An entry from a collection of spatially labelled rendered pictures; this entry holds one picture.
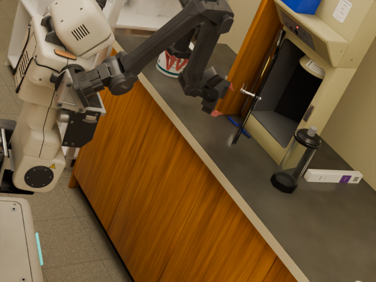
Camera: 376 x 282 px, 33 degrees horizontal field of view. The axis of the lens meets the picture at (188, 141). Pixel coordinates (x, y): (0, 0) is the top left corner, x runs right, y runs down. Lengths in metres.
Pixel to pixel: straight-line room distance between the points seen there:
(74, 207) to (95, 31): 1.53
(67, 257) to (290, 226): 1.27
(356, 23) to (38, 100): 1.11
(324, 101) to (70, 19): 0.98
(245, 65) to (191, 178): 0.51
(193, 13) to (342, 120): 1.19
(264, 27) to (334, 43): 0.40
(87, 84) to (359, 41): 0.97
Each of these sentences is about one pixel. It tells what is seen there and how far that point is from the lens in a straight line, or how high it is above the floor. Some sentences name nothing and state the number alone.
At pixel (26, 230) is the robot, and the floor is 0.28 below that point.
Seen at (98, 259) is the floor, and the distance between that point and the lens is 3.14.
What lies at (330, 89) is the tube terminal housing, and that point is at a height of 1.32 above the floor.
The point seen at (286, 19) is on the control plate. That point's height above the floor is 1.46.
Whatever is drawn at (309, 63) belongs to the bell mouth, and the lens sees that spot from 2.43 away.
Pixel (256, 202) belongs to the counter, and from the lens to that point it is 2.24.
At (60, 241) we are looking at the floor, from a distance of 3.17.
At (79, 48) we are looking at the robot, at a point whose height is 1.26.
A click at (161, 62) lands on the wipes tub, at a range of 2.80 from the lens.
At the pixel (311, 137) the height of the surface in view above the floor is 1.18.
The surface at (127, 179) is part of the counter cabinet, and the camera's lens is 2.93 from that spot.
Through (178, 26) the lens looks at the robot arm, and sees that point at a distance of 1.88.
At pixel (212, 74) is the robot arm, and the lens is 2.21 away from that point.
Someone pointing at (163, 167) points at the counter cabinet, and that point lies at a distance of 2.67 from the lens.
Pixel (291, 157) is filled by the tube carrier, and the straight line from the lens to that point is 2.31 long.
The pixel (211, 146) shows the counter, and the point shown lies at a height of 0.94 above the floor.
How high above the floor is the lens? 2.15
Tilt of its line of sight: 30 degrees down
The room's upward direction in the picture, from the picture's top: 23 degrees clockwise
